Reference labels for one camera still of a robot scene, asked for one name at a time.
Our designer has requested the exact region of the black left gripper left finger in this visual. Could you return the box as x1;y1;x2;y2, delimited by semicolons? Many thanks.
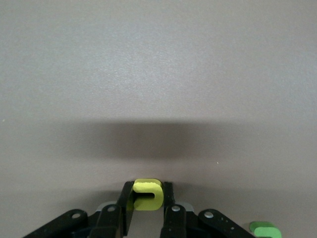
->
23;181;136;238

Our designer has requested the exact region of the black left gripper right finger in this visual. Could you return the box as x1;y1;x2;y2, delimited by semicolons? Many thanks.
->
159;181;255;238

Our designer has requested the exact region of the yellow foam letter u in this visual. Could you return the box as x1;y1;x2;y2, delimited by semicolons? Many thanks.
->
126;178;164;212

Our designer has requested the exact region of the green foam letter u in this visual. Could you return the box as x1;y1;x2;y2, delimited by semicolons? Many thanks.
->
249;221;282;238

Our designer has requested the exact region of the brown table mat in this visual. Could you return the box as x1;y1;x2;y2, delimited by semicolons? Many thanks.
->
0;0;317;238

